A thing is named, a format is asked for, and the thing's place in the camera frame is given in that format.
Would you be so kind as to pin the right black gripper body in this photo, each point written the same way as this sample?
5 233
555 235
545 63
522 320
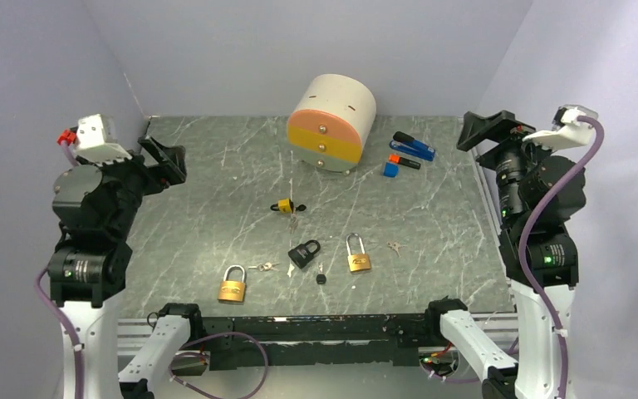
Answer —
512 145

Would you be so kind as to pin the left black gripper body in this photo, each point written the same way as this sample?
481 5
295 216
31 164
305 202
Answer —
134 172

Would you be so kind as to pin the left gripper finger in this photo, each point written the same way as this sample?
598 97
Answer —
175 165
155 148

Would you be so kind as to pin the silver key bunch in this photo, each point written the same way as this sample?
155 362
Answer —
396 247
265 267

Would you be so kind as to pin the long shackle brass padlock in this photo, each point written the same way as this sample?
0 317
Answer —
358 262

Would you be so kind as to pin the black head key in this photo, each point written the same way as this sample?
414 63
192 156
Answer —
321 277

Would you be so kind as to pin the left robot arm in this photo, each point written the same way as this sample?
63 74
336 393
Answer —
96 206

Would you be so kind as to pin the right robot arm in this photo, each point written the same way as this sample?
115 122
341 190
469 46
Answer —
540 175

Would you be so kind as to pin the blue black stapler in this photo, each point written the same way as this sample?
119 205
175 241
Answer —
407 144

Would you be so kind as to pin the orange black highlighter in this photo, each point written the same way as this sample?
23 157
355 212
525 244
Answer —
400 160

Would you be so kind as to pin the blue cube block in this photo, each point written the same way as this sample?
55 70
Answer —
390 170

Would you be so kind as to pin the small yellow padlock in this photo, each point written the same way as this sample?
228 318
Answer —
287 206

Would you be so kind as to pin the keys of yellow padlock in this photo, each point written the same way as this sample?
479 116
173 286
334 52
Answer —
293 223

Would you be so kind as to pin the round mini drawer cabinet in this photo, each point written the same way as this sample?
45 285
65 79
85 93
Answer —
330 125

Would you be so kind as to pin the short shackle brass padlock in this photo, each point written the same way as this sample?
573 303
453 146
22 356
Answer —
230 290

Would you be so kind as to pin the black padlock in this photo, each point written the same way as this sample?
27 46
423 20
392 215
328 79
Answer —
303 254

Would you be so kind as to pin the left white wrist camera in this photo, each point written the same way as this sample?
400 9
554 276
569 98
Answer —
92 141

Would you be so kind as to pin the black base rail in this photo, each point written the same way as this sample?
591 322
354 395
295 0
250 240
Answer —
401 339

